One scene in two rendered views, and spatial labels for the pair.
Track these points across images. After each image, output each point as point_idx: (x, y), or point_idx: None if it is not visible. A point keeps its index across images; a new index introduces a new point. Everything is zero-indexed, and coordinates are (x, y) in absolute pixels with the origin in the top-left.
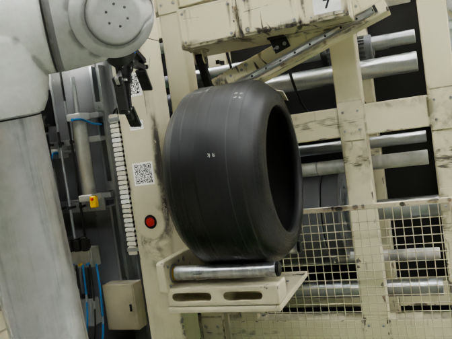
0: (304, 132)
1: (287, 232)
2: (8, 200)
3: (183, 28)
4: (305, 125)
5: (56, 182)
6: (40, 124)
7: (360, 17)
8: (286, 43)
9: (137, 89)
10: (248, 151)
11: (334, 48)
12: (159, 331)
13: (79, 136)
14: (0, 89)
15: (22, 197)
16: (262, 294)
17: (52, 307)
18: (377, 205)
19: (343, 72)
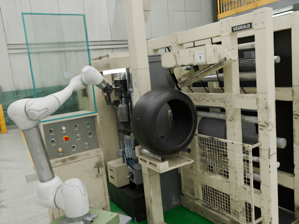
0: (213, 102)
1: (170, 146)
2: (28, 143)
3: (162, 61)
4: (213, 99)
5: (127, 110)
6: (34, 129)
7: (220, 61)
8: (198, 68)
9: (137, 86)
10: (147, 119)
11: (224, 69)
12: (143, 167)
13: (131, 96)
14: (22, 125)
15: (30, 143)
16: (156, 166)
17: (38, 165)
18: (224, 141)
19: (227, 79)
